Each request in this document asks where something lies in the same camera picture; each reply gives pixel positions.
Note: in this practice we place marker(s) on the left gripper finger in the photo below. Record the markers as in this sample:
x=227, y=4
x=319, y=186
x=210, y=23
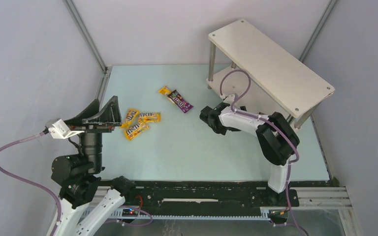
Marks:
x=91, y=110
x=109, y=113

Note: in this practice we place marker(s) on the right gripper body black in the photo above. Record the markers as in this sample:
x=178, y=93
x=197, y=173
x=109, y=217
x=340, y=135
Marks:
x=211, y=118

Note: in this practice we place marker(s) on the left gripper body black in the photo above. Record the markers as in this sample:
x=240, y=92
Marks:
x=95, y=127

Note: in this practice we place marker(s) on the yellow candy bag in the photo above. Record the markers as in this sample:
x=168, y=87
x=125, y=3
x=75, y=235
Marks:
x=149, y=117
x=131, y=115
x=135, y=130

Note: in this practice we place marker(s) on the purple candy bag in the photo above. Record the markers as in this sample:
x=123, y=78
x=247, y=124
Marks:
x=182, y=104

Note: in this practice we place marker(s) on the yellow candy bar wrapper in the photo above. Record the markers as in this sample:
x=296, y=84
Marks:
x=165, y=91

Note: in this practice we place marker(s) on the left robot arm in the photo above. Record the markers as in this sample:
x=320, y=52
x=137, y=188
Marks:
x=76, y=174

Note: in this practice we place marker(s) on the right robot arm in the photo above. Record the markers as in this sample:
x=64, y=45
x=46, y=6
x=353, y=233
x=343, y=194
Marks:
x=277, y=140

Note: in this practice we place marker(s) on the white two-tier shelf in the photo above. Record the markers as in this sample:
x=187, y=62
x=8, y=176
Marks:
x=246, y=62

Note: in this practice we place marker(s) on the left corner aluminium profile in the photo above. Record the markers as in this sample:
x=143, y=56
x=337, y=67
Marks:
x=78, y=20

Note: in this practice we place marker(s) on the corner aluminium profile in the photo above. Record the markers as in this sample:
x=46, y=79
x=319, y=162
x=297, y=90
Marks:
x=78, y=20
x=330, y=8

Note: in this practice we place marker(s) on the small circuit board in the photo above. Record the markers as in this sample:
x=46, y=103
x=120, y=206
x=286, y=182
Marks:
x=127, y=212

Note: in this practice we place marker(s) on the right corner aluminium profile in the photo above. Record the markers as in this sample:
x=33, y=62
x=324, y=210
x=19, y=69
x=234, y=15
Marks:
x=330, y=8

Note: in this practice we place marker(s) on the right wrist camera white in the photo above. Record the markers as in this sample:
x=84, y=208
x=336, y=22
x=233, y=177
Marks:
x=229, y=99

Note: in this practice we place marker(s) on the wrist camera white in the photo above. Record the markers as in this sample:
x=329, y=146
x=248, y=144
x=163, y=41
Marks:
x=58, y=129
x=229, y=99

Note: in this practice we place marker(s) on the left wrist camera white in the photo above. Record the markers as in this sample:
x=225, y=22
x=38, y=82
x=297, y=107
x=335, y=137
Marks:
x=58, y=129

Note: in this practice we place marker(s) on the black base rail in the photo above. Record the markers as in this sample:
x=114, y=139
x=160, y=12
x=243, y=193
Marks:
x=208, y=198

